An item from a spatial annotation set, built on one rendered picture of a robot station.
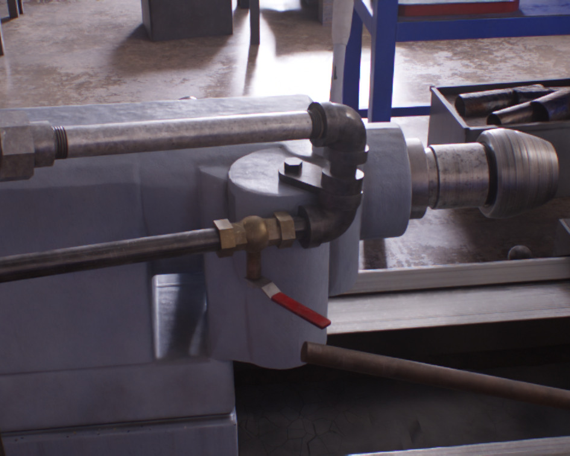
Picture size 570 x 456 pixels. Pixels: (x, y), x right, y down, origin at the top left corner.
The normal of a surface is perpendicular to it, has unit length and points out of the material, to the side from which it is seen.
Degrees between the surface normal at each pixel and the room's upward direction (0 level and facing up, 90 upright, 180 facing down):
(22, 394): 62
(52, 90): 0
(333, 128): 81
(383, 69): 90
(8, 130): 56
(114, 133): 45
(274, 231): 68
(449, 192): 93
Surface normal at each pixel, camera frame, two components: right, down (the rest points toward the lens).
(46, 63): 0.00, -0.86
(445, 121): -0.99, 0.09
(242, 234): 0.36, 0.11
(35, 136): 0.39, -0.30
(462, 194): 0.12, 0.62
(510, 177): 0.01, 0.11
